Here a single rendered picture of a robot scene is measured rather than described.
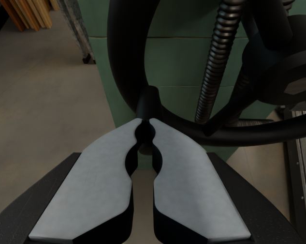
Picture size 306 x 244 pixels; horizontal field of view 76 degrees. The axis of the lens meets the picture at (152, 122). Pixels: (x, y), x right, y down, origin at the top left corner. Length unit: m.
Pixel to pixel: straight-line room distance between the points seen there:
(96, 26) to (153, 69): 0.13
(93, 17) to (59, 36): 1.40
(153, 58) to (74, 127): 0.82
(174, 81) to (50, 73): 1.13
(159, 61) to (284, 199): 0.89
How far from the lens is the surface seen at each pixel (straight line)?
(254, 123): 0.42
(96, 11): 0.35
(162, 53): 0.39
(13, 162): 1.19
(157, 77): 0.43
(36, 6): 1.79
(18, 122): 1.30
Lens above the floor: 0.92
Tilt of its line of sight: 58 degrees down
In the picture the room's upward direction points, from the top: 1 degrees clockwise
